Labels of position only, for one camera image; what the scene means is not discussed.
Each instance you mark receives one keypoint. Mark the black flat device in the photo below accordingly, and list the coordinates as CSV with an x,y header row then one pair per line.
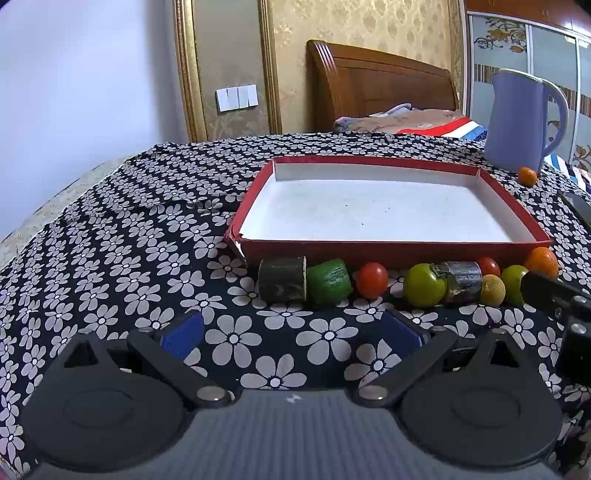
x,y
575,203

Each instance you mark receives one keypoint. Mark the small yellow-brown fruit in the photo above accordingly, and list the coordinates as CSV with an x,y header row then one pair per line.
x,y
493,290

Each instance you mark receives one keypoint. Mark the brown pillow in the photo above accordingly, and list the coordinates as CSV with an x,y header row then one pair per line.
x,y
397,121

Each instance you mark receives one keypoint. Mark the black floral tablecloth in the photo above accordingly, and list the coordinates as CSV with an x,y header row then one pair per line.
x,y
152,249

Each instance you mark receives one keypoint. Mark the red cardboard box tray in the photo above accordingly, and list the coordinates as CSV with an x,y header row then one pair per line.
x,y
378,207

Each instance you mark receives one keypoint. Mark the small red cherry tomato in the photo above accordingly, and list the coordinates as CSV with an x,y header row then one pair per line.
x,y
489,266

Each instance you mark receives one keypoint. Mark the dark sugarcane piece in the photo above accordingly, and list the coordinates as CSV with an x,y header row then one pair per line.
x,y
281,279
463,281

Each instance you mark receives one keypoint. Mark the green lime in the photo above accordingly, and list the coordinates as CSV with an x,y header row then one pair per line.
x,y
511,284

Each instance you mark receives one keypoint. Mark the green cucumber piece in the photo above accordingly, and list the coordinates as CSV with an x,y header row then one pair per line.
x,y
328,282

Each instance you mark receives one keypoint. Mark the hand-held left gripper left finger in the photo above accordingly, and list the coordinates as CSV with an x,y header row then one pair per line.
x,y
182,334

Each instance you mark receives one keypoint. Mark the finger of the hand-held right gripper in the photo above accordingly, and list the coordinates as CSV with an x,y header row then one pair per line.
x,y
575,350
542,288

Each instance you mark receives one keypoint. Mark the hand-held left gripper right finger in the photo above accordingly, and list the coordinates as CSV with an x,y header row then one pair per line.
x,y
402,332

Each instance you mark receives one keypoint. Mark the small orange kumquat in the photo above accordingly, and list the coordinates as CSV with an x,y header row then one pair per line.
x,y
527,176

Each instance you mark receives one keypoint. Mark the floral sliding wardrobe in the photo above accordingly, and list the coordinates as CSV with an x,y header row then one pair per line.
x,y
508,55

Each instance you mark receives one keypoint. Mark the wooden bed headboard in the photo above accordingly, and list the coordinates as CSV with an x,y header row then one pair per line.
x,y
378,78

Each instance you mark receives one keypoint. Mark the gold wall panel frame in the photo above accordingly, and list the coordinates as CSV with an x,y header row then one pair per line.
x,y
189,69

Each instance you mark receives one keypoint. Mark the green tomato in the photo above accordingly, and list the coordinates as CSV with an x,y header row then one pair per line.
x,y
424,285

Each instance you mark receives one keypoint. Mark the blue electric kettle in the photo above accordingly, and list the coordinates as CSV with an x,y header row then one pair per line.
x,y
515,120

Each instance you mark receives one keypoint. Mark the striped blanket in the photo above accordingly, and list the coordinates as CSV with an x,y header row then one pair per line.
x,y
455,127

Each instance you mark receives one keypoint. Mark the orange tangerine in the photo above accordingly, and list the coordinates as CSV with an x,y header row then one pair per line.
x,y
542,261

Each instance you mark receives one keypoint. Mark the white wall light switch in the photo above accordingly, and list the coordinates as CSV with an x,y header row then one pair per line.
x,y
236,98

